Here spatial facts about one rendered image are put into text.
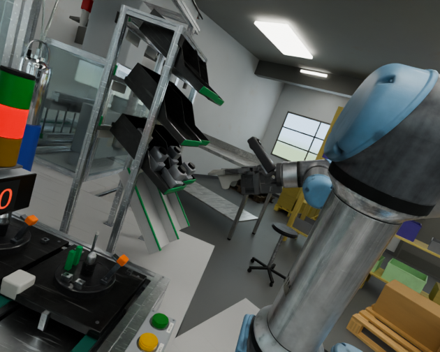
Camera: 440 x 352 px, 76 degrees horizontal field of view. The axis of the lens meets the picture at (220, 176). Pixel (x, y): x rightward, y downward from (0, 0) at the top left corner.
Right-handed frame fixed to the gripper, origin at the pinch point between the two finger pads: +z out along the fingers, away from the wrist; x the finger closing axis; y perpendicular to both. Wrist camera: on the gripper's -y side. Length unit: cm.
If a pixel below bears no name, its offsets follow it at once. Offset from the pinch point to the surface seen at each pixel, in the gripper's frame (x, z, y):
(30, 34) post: 35, 112, -77
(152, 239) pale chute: -6.1, 20.2, 20.5
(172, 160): 12.6, 21.0, -4.1
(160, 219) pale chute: 6.4, 24.4, 16.8
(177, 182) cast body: -0.4, 13.3, 3.2
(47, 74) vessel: 19, 84, -47
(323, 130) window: 723, -63, -68
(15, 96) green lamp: -50, 15, -15
